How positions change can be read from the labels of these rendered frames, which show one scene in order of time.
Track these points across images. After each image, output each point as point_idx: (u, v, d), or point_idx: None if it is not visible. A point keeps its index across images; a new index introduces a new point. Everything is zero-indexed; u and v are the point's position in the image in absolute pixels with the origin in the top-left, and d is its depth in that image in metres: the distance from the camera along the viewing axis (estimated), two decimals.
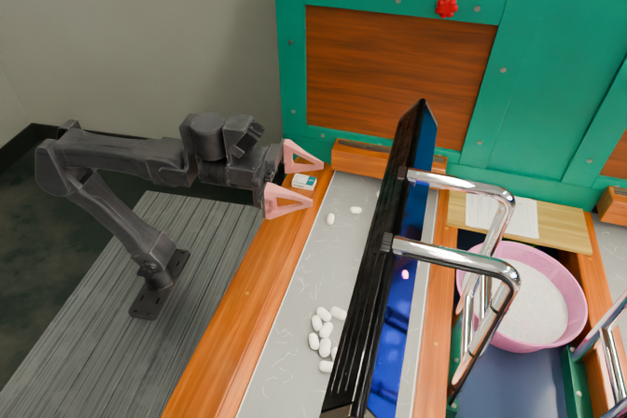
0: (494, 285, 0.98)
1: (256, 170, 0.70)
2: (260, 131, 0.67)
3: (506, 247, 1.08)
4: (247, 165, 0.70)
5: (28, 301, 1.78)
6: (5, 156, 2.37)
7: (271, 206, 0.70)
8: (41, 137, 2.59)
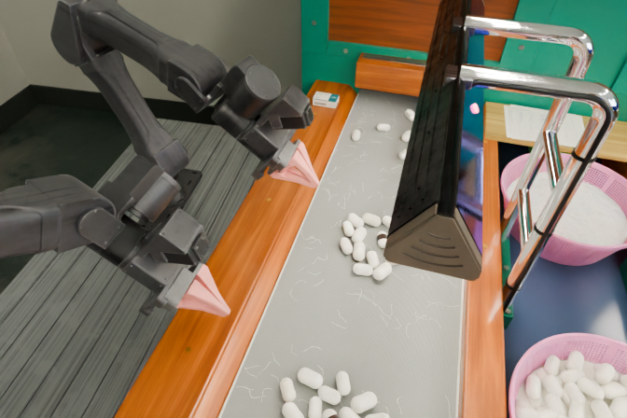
0: (542, 196, 0.88)
1: (279, 146, 0.66)
2: (311, 119, 0.64)
3: None
4: (273, 138, 0.66)
5: (26, 256, 1.68)
6: (2, 116, 2.28)
7: (282, 168, 0.71)
8: (40, 100, 2.49)
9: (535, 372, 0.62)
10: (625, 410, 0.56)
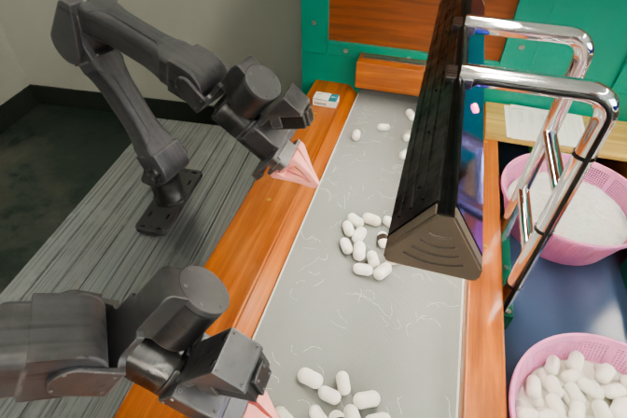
0: (542, 196, 0.88)
1: (279, 146, 0.66)
2: (311, 119, 0.64)
3: None
4: (273, 138, 0.66)
5: (26, 256, 1.68)
6: (2, 116, 2.28)
7: (282, 168, 0.71)
8: (40, 100, 2.49)
9: (535, 372, 0.62)
10: (626, 409, 0.56)
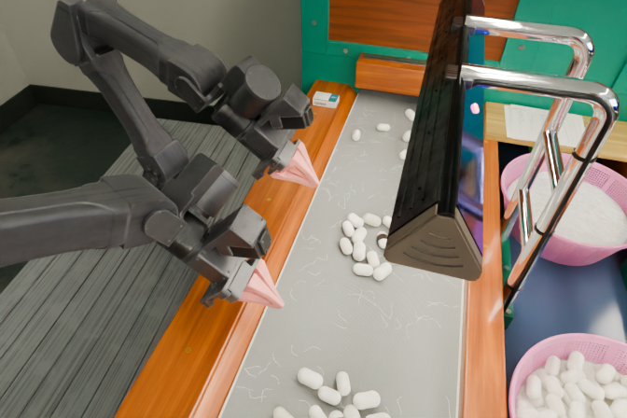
0: (542, 196, 0.88)
1: (279, 146, 0.66)
2: (311, 119, 0.64)
3: None
4: (273, 138, 0.66)
5: None
6: (2, 116, 2.28)
7: None
8: (40, 100, 2.49)
9: (535, 372, 0.62)
10: (626, 410, 0.56)
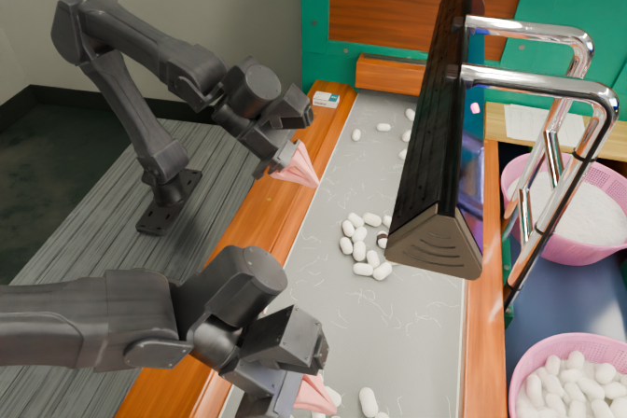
0: (542, 196, 0.88)
1: (279, 146, 0.66)
2: (311, 119, 0.64)
3: None
4: (273, 138, 0.66)
5: (26, 256, 1.68)
6: (2, 116, 2.28)
7: (282, 168, 0.71)
8: (40, 100, 2.49)
9: (535, 372, 0.62)
10: (626, 409, 0.56)
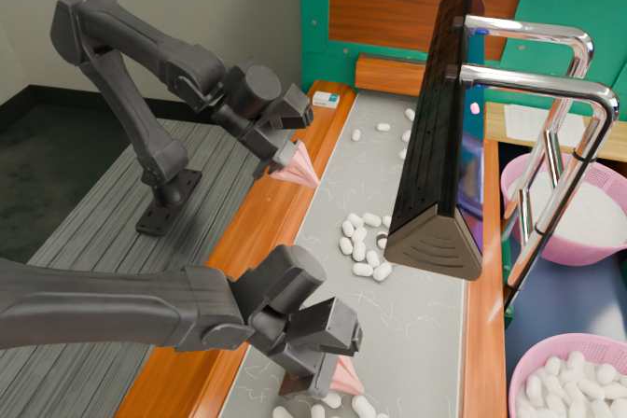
0: (542, 196, 0.88)
1: (279, 146, 0.66)
2: (311, 119, 0.64)
3: None
4: (273, 138, 0.66)
5: (26, 256, 1.68)
6: (2, 116, 2.28)
7: None
8: (40, 100, 2.49)
9: (535, 372, 0.61)
10: (626, 410, 0.56)
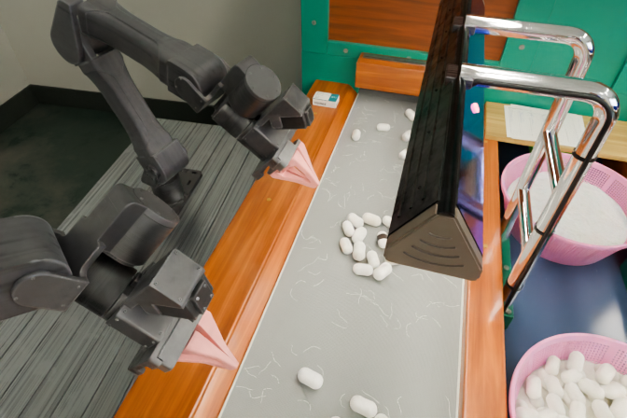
0: (542, 196, 0.88)
1: (279, 146, 0.66)
2: (311, 119, 0.64)
3: None
4: (273, 138, 0.66)
5: None
6: (2, 116, 2.28)
7: None
8: (40, 100, 2.49)
9: (535, 372, 0.62)
10: (626, 410, 0.56)
